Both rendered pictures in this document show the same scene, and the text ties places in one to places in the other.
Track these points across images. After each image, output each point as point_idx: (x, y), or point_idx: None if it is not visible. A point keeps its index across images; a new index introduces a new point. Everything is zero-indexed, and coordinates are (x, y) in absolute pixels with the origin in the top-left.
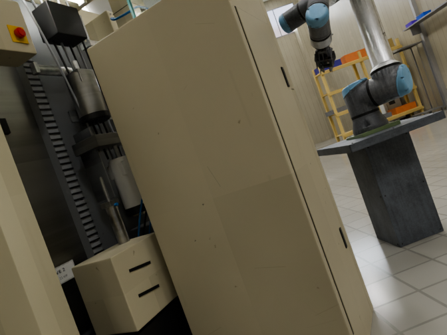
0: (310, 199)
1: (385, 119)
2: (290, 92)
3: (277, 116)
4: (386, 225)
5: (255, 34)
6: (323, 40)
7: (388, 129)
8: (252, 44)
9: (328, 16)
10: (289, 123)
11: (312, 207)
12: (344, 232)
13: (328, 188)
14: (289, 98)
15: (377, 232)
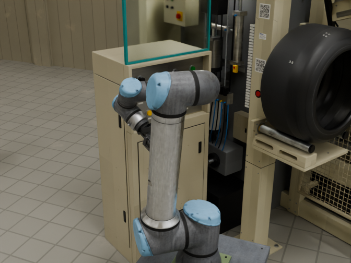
0: (104, 171)
1: (176, 260)
2: (120, 130)
3: (98, 129)
4: None
5: (103, 90)
6: None
7: (161, 256)
8: (97, 94)
9: (114, 109)
10: (107, 139)
11: (104, 175)
12: (131, 222)
13: (131, 196)
14: (117, 132)
15: None
